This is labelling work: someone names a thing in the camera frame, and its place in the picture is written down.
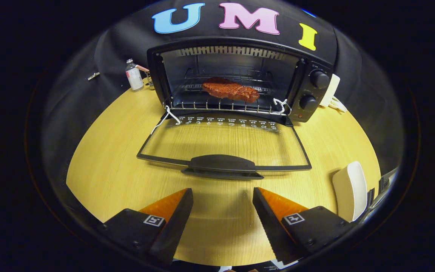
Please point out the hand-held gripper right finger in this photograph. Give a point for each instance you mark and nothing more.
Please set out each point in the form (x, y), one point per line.
(268, 226)

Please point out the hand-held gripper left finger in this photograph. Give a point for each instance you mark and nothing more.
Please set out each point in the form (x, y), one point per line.
(174, 226)

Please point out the red-brown steak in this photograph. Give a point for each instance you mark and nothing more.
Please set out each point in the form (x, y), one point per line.
(230, 90)

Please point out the white ribbed tray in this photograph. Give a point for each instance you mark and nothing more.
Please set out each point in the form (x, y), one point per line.
(350, 190)

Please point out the pink striped stick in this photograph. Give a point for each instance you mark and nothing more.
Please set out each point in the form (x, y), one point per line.
(142, 68)

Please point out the white divided dish with beans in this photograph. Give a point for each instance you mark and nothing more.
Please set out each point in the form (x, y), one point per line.
(339, 105)

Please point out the clear plastic bottle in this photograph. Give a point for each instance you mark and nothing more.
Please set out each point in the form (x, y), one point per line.
(133, 75)

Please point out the metal clip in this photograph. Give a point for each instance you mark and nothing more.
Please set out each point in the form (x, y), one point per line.
(93, 76)

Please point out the black toaster oven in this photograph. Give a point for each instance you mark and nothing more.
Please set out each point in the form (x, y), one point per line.
(312, 94)

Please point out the white bread toaster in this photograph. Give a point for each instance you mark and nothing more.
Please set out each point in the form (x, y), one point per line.
(334, 88)

